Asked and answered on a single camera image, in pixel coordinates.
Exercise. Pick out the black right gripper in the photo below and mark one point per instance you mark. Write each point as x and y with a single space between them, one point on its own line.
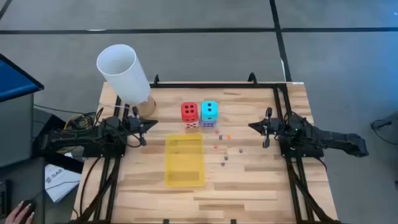
270 127

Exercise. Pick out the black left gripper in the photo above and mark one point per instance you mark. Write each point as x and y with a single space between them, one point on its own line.
143 140

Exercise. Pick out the large pink foam die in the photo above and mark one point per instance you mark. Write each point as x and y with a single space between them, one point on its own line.
192 124

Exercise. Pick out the large red foam die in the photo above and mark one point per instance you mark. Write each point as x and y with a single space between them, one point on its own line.
190 109

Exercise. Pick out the large teal foam die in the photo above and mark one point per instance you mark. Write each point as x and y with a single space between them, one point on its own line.
210 116

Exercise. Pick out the large lavender foam die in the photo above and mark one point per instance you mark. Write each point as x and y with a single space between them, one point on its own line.
207 124

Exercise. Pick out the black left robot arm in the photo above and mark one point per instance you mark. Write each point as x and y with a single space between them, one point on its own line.
77 137

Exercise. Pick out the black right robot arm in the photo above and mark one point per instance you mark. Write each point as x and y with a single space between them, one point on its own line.
335 140

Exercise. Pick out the round wooden lamp base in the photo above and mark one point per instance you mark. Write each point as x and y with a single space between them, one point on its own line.
149 109

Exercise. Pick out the white plastic cup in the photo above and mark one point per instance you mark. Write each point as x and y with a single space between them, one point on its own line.
130 81

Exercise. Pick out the yellow translucent plastic bin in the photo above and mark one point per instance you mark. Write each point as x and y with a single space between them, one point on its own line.
185 161

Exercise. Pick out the black floor stand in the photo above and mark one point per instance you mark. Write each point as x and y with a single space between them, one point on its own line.
62 163

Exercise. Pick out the white printed paper sheet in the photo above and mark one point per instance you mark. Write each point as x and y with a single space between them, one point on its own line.
62 186

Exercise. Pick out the blue-screen monitor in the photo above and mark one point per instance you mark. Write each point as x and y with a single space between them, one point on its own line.
15 81

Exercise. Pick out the black computer mouse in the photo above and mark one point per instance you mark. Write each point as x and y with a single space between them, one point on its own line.
25 209

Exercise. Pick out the black keyboard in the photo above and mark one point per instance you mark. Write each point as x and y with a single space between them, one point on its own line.
4 199

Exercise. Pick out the person's hand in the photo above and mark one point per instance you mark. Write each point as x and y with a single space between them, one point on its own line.
14 217

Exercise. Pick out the black metal table frame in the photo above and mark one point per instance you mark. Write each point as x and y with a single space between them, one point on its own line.
217 85

